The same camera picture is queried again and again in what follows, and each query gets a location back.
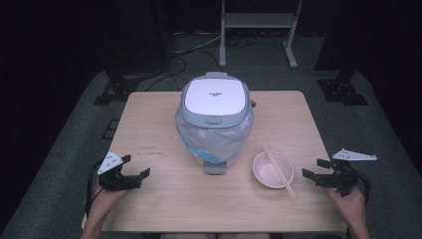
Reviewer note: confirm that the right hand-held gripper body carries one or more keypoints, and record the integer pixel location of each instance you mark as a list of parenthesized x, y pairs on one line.
[(340, 179)]

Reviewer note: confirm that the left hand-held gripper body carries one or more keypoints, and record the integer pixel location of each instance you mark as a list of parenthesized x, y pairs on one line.
[(116, 181)]

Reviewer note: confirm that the wooden chopstick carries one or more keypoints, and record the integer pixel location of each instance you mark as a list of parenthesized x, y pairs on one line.
[(274, 163), (279, 168)]

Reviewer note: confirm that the white paper bowl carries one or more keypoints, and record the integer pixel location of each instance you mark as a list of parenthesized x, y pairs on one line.
[(267, 174)]

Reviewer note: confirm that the white rice cooker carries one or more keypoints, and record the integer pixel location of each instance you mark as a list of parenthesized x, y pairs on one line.
[(215, 96)]

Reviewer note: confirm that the person's left hand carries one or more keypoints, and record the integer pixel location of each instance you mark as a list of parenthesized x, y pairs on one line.
[(103, 200)]

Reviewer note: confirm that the person's right hand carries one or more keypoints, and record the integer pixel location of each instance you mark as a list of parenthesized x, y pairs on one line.
[(351, 207)]

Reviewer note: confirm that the floor outlet cover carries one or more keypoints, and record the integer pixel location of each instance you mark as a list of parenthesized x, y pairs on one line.
[(110, 129)]

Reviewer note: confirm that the black stand base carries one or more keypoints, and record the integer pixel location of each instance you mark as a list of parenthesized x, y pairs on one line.
[(116, 89), (341, 89)]

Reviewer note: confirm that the clear plastic trash bag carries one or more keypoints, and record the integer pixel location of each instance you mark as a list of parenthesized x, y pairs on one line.
[(229, 139)]

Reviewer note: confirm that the white metal stand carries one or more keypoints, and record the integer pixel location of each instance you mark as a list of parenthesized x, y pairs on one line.
[(258, 20)]

